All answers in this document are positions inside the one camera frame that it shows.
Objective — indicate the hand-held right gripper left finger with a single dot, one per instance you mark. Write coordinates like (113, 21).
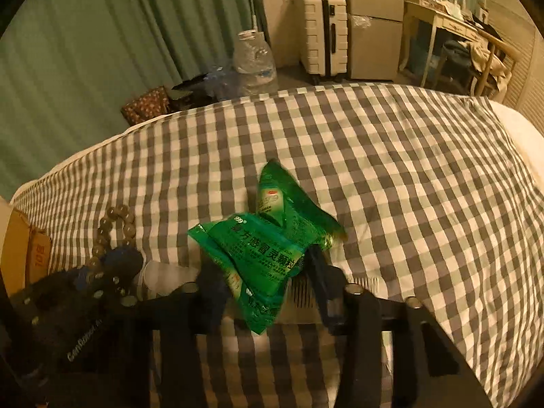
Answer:
(212, 293)

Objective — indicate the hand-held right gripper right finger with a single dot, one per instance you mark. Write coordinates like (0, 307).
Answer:
(318, 272)

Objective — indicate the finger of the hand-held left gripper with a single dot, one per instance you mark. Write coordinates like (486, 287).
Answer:
(121, 263)

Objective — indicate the green medicine sachet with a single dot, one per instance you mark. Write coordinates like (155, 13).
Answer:
(289, 204)
(250, 246)

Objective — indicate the brown cardboard box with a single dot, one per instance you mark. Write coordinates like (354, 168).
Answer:
(17, 242)

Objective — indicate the clear plastic wrapper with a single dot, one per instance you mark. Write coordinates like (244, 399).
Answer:
(165, 276)

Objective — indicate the green checkered cloth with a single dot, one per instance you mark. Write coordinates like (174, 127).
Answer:
(403, 178)

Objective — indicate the brown patterned bag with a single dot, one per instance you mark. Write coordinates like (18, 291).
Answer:
(146, 104)

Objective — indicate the black floor bag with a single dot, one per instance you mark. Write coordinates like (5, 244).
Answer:
(191, 93)

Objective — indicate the blue crumpled plastic wrap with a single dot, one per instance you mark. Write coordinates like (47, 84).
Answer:
(221, 83)

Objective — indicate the large clear water jug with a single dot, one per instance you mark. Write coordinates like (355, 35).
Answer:
(255, 63)

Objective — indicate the white suitcase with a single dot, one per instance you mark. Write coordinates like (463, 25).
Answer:
(312, 38)

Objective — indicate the grey mini fridge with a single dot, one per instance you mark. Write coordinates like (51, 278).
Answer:
(374, 42)

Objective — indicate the white dressing table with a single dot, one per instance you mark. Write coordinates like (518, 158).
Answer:
(437, 17)

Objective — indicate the white louvred wardrobe doors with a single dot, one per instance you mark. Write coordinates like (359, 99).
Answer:
(527, 72)

